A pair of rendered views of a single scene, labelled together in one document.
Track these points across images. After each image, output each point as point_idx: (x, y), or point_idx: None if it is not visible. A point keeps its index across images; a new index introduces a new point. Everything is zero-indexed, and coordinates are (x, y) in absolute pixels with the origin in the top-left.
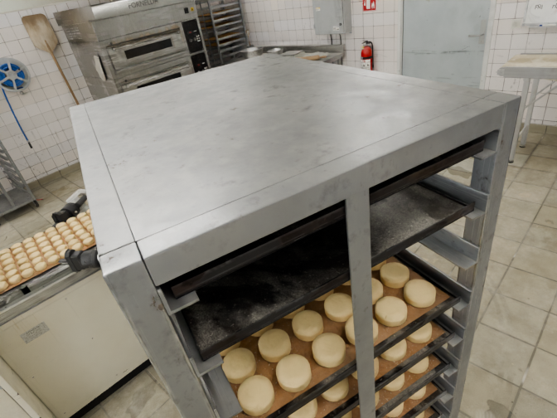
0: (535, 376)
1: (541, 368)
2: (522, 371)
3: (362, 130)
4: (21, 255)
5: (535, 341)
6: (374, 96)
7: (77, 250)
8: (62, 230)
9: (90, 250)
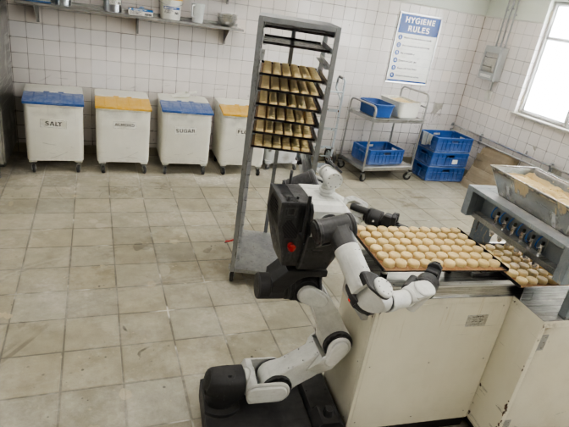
0: (98, 242)
1: (89, 242)
2: (100, 246)
3: (288, 16)
4: (454, 246)
5: (65, 247)
6: (274, 14)
7: (389, 215)
8: (418, 252)
9: (375, 211)
